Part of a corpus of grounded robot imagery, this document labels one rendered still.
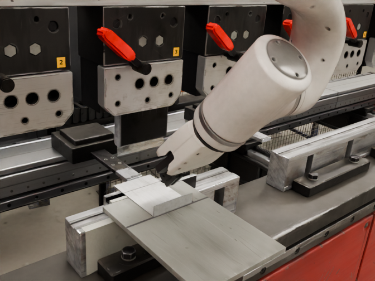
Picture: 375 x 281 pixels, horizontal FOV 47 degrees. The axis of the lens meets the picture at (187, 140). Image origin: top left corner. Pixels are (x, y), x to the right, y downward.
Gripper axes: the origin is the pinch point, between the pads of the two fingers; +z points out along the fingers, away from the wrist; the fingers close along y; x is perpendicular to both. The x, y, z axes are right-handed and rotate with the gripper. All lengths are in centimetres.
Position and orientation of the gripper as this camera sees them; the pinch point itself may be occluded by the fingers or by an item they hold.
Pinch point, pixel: (171, 173)
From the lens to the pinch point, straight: 74.3
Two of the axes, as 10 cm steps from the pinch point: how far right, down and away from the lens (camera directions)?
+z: -4.6, 4.9, 7.4
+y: -7.7, 2.0, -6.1
